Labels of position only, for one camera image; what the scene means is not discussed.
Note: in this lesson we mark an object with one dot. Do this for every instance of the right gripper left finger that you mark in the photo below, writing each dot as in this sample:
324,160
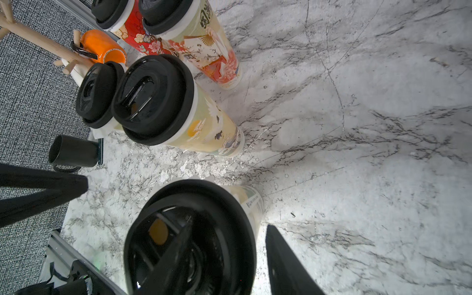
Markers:
170,276

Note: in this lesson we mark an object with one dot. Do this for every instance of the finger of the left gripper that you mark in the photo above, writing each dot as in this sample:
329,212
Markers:
55,189

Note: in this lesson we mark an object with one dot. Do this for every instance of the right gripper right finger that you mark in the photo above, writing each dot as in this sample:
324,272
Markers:
287,275

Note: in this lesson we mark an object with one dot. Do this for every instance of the black cup lid back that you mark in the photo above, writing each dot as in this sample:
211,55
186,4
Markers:
223,248

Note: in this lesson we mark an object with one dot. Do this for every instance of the red paper milk tea cup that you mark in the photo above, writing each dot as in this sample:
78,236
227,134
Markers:
129,28

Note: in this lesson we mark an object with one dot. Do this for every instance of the red white paper cup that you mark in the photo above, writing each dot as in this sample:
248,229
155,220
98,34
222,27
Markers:
201,40

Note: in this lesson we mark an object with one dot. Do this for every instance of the cream paper cup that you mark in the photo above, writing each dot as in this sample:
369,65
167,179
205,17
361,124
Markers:
252,204
104,131
208,129

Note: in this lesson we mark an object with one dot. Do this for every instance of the black mug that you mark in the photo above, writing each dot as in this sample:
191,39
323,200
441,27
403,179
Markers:
68,154

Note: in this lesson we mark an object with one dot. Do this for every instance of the white mug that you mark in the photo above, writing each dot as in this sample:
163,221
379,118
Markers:
74,69

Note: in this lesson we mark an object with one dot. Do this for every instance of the orange mug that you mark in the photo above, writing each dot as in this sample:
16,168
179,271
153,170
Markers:
98,46

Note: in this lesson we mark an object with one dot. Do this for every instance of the wooden mug tree stand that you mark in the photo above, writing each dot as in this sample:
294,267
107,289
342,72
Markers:
10,25

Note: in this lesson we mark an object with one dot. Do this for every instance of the silver fork green handle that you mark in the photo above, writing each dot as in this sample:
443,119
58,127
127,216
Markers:
100,151

